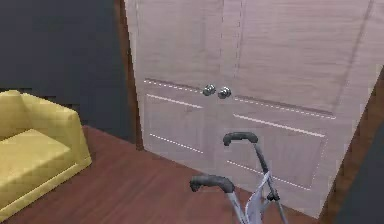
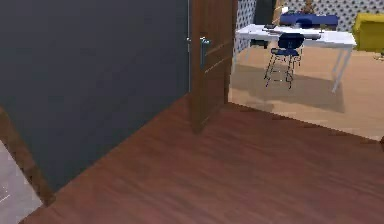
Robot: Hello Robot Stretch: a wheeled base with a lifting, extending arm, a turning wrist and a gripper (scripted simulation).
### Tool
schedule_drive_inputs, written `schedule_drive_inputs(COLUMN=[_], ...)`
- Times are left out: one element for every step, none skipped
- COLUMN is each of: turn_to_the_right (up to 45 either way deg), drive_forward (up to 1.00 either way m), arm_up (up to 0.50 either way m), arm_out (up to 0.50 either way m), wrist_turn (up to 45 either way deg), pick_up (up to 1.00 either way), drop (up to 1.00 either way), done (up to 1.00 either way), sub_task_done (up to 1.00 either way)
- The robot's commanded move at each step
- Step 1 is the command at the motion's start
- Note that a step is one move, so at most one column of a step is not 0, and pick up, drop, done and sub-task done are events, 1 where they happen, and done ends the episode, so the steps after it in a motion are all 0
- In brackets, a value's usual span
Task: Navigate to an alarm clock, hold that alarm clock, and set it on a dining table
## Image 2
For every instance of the white dining table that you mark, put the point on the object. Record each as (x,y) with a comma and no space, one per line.
(333,39)

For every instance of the brown wooden room door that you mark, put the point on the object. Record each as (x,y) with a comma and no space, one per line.
(210,66)

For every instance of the dark flat device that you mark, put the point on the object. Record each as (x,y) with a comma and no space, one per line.
(269,26)

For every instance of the blue chair with black legs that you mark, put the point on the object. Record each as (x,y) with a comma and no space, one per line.
(289,45)

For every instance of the yellow armchair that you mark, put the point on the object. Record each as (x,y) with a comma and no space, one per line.
(369,31)

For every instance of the brown wooden door frame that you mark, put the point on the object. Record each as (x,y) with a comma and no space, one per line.
(23,156)

